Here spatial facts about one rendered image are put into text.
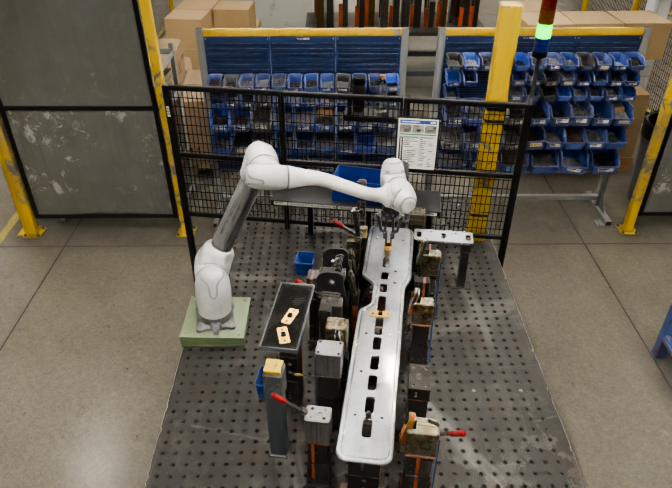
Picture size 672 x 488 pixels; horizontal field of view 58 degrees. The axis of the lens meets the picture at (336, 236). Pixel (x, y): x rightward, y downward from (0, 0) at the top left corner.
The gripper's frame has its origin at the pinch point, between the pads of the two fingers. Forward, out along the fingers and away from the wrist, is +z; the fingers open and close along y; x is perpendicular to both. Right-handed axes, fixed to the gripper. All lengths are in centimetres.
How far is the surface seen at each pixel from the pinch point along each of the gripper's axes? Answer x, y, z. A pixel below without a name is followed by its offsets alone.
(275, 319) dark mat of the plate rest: -73, -38, -10
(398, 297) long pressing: -34.8, 6.8, 6.5
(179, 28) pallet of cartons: 361, -235, 12
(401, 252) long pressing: -1.5, 6.5, 6.6
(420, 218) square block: 23.5, 14.6, 2.6
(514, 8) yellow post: 58, 49, -92
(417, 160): 54, 11, -14
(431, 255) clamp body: -7.9, 20.4, 2.2
